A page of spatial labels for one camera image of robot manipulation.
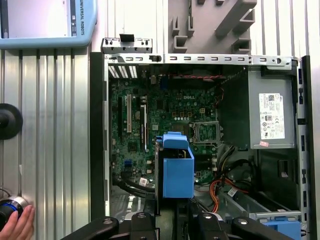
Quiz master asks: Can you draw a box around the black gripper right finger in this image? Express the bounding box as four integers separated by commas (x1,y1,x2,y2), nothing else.
187,197,285,240

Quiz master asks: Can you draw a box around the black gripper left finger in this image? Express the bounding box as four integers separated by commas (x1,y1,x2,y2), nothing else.
59,211,158,240

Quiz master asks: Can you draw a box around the hard disk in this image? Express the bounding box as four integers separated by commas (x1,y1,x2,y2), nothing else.
154,131,196,217

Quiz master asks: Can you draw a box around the round black tool blue ring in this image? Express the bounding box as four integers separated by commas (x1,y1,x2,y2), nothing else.
0,196,32,221

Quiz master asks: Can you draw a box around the person's hand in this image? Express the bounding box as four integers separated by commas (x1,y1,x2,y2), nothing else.
0,204,36,240

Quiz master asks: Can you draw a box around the metal optical drive cage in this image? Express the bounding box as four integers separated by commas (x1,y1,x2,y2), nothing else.
217,189,303,240

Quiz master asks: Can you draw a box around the blue plastic drive latch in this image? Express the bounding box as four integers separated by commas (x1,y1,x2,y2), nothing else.
259,216,301,240

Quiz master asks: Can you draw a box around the metal locking lever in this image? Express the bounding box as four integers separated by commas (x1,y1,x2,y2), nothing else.
192,140,226,146

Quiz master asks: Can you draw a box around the black graphics card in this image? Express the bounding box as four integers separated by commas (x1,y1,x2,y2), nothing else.
139,94,150,152

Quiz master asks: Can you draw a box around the CPU socket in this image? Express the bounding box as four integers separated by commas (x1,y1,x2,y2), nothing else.
173,122,193,135

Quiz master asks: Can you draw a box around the metal socket cover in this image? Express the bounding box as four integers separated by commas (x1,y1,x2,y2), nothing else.
191,120,224,145

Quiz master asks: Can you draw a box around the black expansion slot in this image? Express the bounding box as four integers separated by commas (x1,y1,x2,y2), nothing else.
117,96,124,142

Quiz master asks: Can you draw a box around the black open PC case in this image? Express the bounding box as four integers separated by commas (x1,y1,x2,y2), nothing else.
89,51,313,240

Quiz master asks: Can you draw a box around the white expansion slot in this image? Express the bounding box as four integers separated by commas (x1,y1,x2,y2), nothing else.
126,93,133,134

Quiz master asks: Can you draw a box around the green motherboard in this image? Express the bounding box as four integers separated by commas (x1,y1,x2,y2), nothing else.
109,74,226,192

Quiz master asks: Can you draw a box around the grey power supply unit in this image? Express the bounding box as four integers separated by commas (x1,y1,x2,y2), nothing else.
246,66,298,151

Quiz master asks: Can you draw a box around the round black knob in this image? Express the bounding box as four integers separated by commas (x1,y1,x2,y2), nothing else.
0,102,24,140

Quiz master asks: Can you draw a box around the grey parts rack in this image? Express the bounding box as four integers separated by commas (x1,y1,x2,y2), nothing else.
167,0,258,55

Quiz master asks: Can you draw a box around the pale blue teach pendant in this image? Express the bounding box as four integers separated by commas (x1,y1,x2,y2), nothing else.
0,0,98,50

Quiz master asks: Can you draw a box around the orange wire bundle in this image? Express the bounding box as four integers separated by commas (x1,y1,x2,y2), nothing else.
209,174,227,215

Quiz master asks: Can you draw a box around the black cable bundle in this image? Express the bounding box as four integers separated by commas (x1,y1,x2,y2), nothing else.
116,177,157,201

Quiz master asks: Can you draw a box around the yellow black wire bundle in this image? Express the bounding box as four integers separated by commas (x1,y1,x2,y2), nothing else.
219,146,237,176

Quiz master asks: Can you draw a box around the red black twisted wire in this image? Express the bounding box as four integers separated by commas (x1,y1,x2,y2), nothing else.
169,73,227,82

